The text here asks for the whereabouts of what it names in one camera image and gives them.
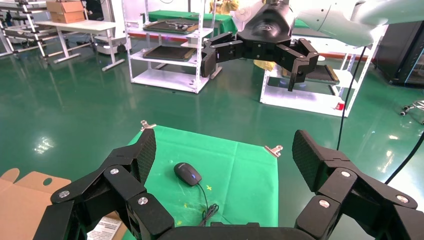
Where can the brown shipping carton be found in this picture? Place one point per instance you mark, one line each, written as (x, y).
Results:
(66, 11)

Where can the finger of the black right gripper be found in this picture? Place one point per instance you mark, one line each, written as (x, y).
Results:
(222, 51)
(299, 56)

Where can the person in yellow clothes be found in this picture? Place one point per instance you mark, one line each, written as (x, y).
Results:
(225, 6)

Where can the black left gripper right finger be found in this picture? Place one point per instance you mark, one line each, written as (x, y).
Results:
(348, 198)

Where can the white wheeled machine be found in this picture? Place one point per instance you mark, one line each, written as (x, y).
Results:
(109, 44)

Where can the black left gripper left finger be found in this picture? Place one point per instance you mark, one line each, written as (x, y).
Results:
(109, 198)

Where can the yellow cloth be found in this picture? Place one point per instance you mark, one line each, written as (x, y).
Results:
(265, 65)

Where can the table with green cover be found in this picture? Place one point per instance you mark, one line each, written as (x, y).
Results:
(225, 23)

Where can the white table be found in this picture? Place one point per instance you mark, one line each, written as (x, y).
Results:
(82, 26)

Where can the dark flat tray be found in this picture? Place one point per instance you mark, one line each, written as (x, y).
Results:
(319, 74)
(170, 27)
(169, 53)

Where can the chair base with casters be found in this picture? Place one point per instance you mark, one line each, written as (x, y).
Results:
(412, 108)

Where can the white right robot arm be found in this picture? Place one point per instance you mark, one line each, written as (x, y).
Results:
(348, 20)

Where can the white printed paper sheet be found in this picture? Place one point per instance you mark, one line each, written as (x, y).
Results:
(106, 229)

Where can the brown cardboard box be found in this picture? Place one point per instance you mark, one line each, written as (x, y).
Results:
(23, 205)

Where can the white metal shelf rack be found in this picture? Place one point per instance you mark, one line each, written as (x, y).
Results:
(165, 81)
(298, 99)

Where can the black and white pipe rack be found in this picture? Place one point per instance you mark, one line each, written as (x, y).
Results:
(30, 20)

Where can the white standing fan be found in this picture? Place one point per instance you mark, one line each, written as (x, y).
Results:
(243, 14)

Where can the silver metal binder clip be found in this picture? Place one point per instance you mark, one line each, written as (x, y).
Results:
(274, 151)
(146, 125)

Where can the green table cloth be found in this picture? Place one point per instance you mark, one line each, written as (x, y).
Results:
(245, 185)

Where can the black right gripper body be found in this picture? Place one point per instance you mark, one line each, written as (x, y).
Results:
(270, 26)

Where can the small red item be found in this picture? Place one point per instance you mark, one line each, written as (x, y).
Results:
(339, 106)

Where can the black cabinet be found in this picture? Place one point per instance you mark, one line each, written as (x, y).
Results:
(397, 53)

